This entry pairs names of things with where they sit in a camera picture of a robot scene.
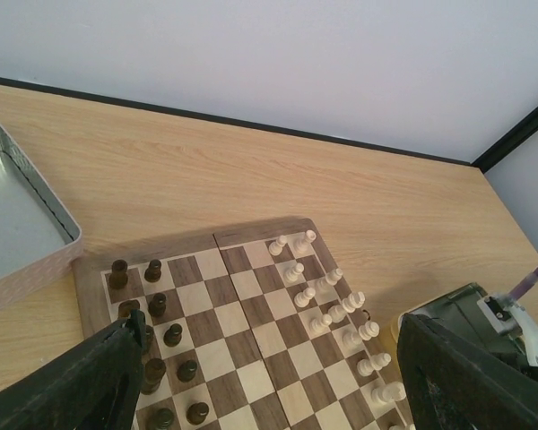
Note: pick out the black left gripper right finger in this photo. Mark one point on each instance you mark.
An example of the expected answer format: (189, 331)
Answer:
(451, 383)

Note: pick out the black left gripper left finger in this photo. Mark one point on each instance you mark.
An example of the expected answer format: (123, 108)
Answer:
(95, 385)

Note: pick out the light chess piece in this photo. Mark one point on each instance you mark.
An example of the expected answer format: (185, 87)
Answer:
(394, 392)
(329, 280)
(364, 332)

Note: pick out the row of dark chess pieces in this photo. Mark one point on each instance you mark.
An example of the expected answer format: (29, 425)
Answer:
(170, 292)

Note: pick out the wooden chess board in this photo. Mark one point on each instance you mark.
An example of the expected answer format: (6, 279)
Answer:
(264, 364)

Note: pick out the gold tin box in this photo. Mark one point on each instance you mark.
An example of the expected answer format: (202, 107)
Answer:
(458, 313)

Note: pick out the silver embossed tin lid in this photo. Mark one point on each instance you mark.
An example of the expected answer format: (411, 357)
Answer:
(39, 238)

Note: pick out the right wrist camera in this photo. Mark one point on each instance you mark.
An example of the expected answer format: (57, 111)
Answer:
(507, 317)

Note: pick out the black enclosure frame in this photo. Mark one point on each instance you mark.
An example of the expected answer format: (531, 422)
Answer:
(504, 146)

